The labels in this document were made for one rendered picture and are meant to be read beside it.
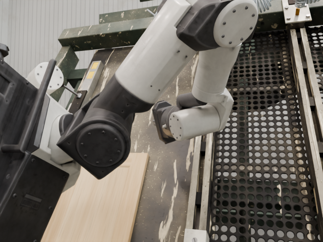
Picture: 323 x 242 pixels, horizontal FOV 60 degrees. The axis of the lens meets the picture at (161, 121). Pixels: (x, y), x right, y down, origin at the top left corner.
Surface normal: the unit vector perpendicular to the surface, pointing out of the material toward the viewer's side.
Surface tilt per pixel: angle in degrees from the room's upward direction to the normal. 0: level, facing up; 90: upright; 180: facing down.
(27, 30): 90
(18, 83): 90
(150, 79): 123
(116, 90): 95
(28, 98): 90
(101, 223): 56
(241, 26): 133
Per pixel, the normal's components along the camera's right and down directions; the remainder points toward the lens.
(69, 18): -0.19, -0.07
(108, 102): -0.44, 0.04
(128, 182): -0.25, -0.61
